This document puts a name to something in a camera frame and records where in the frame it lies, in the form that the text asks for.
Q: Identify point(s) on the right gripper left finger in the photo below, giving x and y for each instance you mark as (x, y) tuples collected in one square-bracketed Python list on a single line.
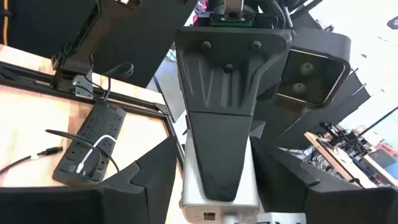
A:
[(140, 193)]

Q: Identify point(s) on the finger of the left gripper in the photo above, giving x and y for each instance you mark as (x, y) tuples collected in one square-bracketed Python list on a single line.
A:
[(220, 93)]

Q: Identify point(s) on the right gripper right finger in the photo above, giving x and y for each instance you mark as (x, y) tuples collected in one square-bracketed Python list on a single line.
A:
[(280, 186)]

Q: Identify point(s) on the black power strip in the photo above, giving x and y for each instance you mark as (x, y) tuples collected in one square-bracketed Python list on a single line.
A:
[(93, 130)]

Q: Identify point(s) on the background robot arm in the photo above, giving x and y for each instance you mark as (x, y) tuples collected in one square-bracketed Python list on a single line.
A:
[(345, 138)]

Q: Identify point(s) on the background wooden table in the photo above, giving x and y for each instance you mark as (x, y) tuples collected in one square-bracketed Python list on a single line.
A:
[(335, 161)]

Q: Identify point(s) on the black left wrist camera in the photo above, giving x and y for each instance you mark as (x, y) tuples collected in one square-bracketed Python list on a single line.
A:
[(311, 77)]

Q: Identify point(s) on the black aluminium table frame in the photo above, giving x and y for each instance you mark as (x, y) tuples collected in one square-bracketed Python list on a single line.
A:
[(18, 73)]

